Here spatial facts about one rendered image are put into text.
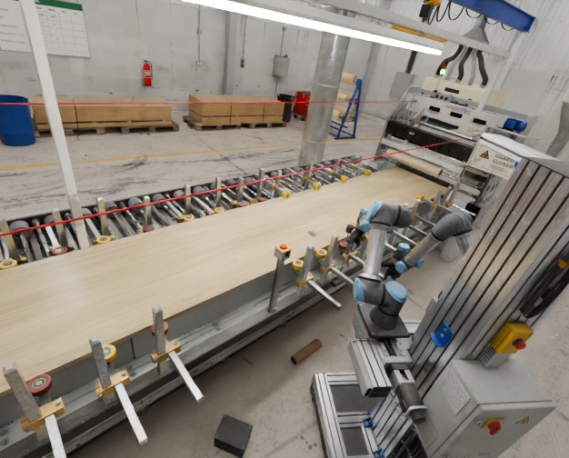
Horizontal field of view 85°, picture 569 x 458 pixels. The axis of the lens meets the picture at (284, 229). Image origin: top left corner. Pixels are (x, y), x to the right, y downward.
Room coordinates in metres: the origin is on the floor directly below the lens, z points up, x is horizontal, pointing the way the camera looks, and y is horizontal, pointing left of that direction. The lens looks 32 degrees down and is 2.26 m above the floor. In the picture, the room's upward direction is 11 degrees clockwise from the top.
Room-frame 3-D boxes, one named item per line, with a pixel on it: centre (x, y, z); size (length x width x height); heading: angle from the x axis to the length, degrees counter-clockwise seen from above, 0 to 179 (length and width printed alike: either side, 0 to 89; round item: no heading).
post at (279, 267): (1.46, -0.01, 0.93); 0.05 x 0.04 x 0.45; 137
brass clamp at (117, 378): (0.75, 0.64, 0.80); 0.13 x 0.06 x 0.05; 137
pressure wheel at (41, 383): (0.65, 0.87, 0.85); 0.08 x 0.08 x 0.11
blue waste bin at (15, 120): (4.81, 4.70, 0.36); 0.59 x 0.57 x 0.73; 43
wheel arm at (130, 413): (0.70, 0.56, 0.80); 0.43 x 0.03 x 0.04; 47
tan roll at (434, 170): (4.12, -1.72, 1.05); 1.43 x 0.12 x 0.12; 47
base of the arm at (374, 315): (1.23, -0.62, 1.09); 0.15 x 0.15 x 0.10
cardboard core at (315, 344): (1.69, -0.37, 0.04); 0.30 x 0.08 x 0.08; 137
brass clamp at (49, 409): (0.57, 0.81, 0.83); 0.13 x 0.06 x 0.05; 137
